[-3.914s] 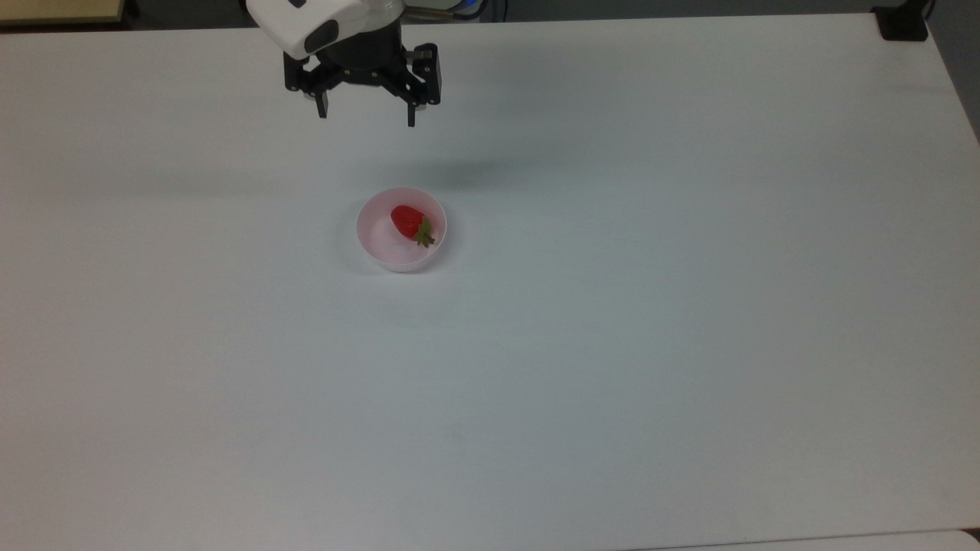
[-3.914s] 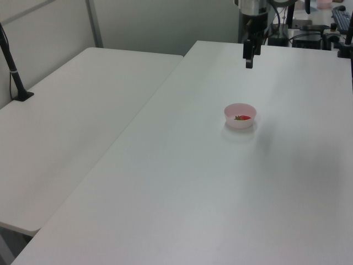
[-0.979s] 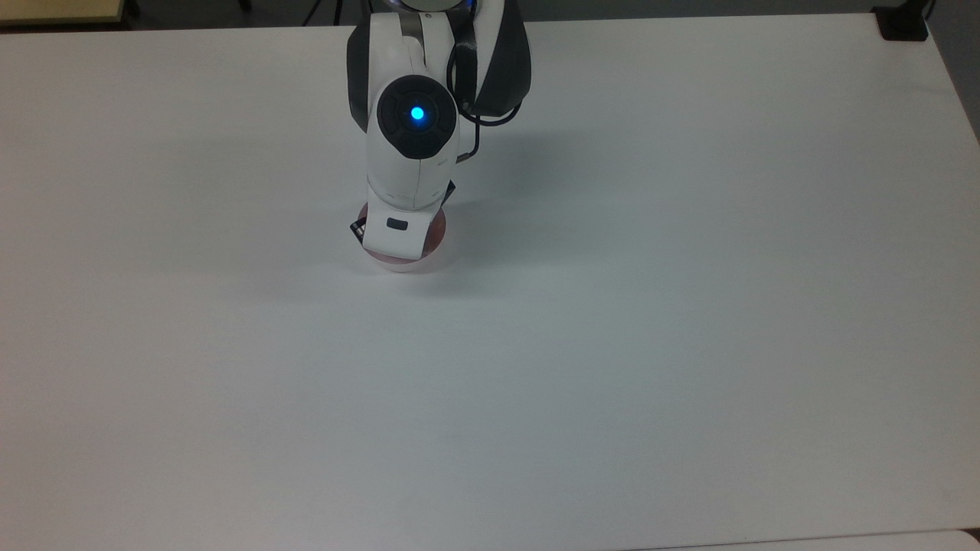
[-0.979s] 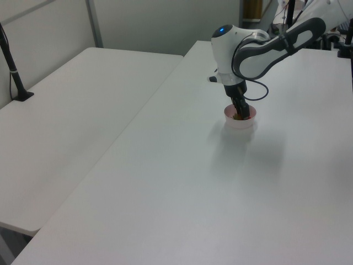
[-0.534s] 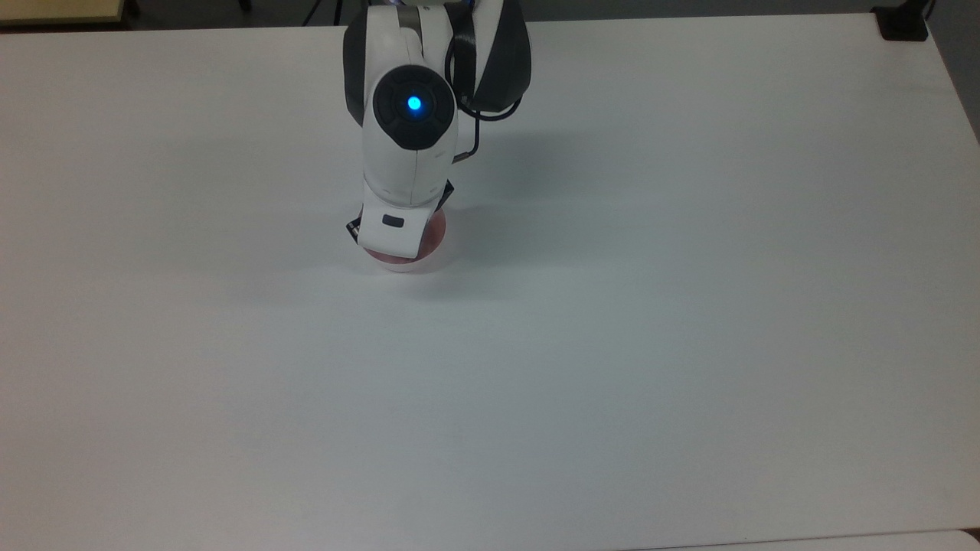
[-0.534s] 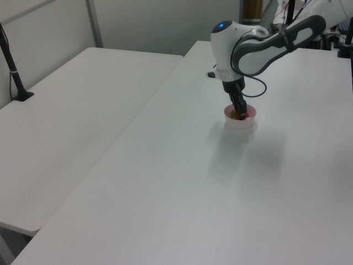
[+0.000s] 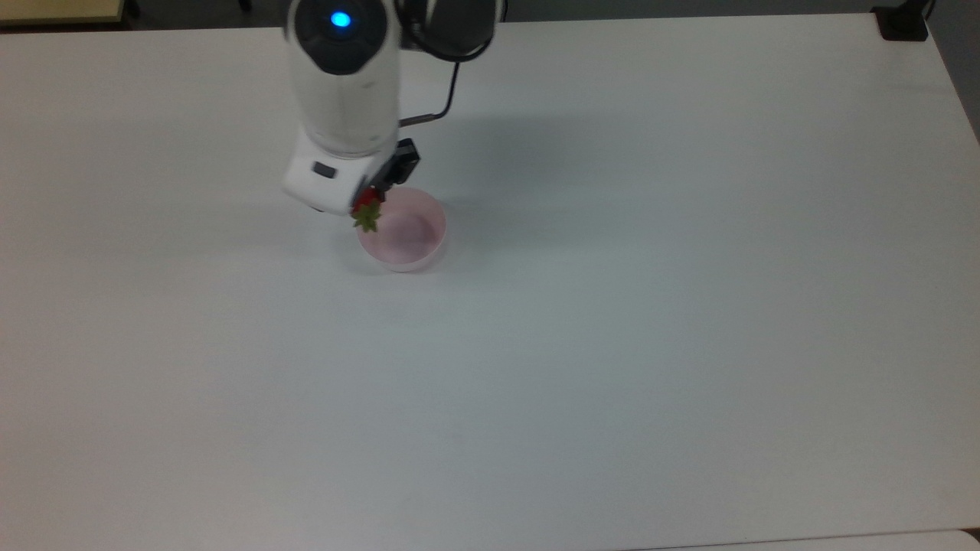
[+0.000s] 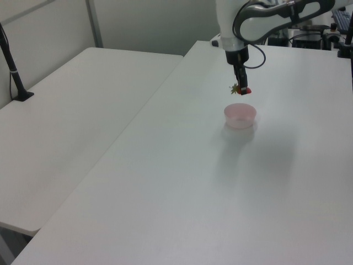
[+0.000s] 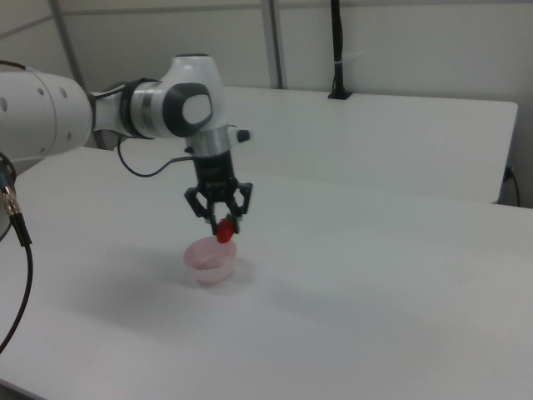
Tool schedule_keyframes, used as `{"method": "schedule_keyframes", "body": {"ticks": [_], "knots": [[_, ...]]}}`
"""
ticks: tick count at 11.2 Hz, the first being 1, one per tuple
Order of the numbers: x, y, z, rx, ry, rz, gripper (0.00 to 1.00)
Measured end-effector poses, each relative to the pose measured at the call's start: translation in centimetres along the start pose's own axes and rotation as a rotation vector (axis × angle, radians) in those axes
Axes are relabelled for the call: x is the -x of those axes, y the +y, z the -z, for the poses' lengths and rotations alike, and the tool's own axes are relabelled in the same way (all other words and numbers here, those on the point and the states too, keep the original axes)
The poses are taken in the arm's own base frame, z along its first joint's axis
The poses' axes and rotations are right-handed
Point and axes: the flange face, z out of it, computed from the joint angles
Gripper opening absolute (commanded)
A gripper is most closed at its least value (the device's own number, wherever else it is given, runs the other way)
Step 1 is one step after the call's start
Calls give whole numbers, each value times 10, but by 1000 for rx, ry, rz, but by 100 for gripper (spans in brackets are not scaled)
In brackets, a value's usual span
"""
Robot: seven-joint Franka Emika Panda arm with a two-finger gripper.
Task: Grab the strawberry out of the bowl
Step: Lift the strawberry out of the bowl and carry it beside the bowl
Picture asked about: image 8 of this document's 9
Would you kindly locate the pink plastic bowl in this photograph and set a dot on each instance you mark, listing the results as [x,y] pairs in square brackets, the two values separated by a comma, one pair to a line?
[240,117]

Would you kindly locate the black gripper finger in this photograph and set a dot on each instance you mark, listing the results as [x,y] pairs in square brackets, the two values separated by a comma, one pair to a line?
[243,80]
[236,72]

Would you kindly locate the black lab equipment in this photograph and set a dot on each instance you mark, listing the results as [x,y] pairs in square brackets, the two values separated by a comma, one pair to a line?
[306,38]

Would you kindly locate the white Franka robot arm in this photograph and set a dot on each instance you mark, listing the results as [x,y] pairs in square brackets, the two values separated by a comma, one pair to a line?
[256,22]

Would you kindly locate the red strawberry with green leaves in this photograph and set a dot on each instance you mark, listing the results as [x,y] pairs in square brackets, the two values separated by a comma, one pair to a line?
[248,90]

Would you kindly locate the dark computer keyboard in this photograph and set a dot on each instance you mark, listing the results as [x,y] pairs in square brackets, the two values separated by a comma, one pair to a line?
[342,19]

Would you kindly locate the white side table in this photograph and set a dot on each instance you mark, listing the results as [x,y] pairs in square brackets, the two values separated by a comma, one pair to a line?
[69,118]

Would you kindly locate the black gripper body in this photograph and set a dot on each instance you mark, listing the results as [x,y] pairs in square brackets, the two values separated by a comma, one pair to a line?
[237,55]

